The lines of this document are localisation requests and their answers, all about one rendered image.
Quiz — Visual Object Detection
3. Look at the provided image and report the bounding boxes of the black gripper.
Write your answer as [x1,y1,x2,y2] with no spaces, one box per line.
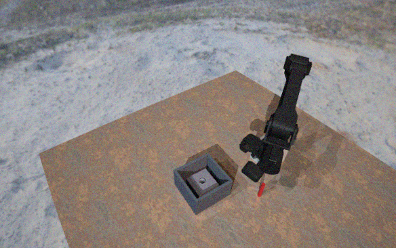
[241,143,265,182]

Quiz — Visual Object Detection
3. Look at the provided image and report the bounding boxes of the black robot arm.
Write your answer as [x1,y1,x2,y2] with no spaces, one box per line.
[240,54,313,175]

